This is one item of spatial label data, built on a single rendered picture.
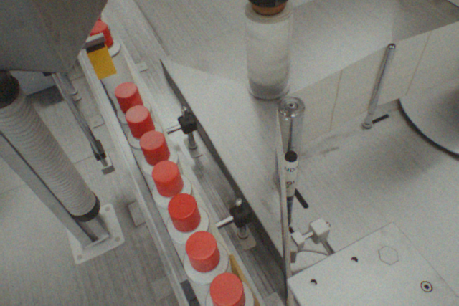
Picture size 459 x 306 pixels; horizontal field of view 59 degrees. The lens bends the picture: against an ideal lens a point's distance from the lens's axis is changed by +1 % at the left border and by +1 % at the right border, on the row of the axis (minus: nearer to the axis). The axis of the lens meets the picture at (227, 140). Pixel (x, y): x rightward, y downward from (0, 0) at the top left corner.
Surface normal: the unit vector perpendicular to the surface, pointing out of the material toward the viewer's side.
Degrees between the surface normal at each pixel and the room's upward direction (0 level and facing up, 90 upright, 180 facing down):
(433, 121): 0
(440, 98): 0
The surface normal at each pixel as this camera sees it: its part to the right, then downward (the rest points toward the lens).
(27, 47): -0.15, 0.79
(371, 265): -0.07, -0.61
